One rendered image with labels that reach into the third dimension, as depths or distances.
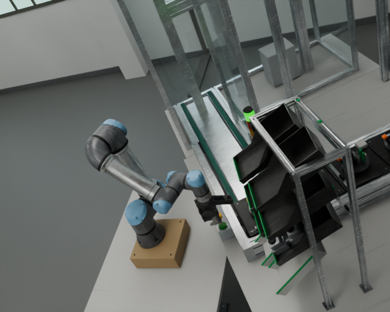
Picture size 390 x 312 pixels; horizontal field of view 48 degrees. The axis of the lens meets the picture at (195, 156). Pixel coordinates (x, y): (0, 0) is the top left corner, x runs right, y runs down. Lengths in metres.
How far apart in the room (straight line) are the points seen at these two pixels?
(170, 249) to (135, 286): 0.26
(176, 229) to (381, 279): 0.99
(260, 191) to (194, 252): 0.87
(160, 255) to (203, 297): 0.30
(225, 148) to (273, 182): 1.20
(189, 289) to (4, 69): 5.52
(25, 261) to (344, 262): 2.94
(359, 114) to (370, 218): 0.76
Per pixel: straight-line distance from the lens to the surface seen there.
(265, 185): 1.48
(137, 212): 2.14
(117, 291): 2.33
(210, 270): 2.18
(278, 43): 2.65
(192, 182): 1.89
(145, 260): 2.26
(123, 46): 5.63
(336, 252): 2.09
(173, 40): 2.71
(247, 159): 1.59
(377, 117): 2.69
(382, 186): 2.21
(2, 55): 6.97
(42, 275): 4.00
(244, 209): 2.19
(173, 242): 2.24
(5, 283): 4.22
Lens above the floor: 2.59
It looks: 39 degrees down
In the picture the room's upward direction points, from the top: 24 degrees counter-clockwise
